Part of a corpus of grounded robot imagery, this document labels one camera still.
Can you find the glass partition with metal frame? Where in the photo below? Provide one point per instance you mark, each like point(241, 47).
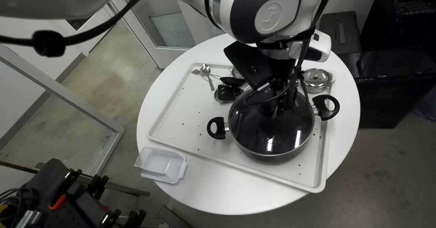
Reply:
point(51, 119)

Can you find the small steel pot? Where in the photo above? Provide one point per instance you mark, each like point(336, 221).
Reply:
point(318, 85)

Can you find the small steel cup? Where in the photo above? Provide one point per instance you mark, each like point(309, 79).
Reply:
point(235, 73)

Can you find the clear plastic container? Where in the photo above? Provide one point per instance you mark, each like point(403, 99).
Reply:
point(160, 165)

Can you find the steel pot lid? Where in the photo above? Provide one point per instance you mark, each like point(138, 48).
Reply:
point(316, 74)

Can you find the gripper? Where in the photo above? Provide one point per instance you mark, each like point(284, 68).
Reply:
point(281, 69)

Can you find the black chair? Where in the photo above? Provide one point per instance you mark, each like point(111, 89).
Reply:
point(340, 32)

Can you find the white door with window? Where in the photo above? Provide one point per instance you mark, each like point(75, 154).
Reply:
point(170, 30)

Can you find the black cabinet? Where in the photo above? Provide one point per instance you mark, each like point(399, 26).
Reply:
point(402, 13)

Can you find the black storage bin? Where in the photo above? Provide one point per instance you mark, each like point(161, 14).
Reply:
point(391, 85)

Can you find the black pot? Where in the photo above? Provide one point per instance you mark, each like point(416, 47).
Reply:
point(272, 139)

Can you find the white tray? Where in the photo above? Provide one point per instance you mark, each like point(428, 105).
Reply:
point(184, 119)

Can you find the small steel measuring spoon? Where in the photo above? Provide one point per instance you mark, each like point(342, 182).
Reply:
point(195, 72)

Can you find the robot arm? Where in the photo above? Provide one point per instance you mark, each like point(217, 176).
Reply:
point(265, 13)

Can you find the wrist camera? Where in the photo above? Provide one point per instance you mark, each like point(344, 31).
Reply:
point(248, 62)

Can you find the black kitchen utensil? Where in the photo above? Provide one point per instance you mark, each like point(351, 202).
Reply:
point(232, 81)

